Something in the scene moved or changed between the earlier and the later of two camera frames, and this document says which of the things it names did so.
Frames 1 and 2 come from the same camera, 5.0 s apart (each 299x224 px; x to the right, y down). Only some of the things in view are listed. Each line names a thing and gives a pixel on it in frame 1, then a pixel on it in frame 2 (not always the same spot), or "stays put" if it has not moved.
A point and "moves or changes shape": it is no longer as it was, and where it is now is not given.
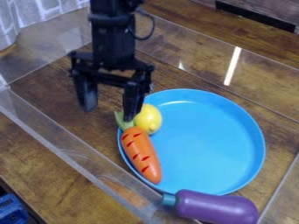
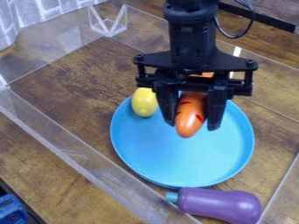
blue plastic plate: x=210 y=142 moves or changes shape
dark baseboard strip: x=256 y=17 stays put
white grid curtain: x=19 y=13 stays put
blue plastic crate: x=14 y=212 stays put
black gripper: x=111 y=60 → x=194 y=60
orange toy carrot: x=141 y=145 → x=192 y=108
